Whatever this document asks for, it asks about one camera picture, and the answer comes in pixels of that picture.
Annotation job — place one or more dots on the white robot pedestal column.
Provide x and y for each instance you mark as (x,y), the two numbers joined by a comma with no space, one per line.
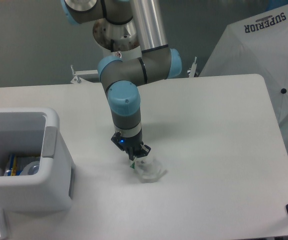
(117,40)

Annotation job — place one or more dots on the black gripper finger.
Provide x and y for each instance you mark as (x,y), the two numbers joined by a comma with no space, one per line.
(142,152)
(123,144)

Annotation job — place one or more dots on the white metal base frame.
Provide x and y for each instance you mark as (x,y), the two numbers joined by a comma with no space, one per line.
(82,76)

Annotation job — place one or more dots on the blue yellow package in bin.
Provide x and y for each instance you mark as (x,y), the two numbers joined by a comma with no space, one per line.
(16,164)

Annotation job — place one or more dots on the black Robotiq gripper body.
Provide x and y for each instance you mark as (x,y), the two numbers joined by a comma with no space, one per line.
(136,141)

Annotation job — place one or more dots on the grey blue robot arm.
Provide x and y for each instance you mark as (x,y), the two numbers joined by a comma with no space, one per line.
(121,79)

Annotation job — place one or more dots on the white Superior umbrella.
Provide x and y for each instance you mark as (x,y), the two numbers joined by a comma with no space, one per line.
(256,45)

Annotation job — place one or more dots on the white wrapper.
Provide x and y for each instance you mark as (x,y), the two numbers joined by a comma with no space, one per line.
(148,169)
(30,169)

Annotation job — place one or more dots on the white plastic trash can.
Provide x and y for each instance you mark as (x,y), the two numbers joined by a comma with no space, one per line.
(35,131)

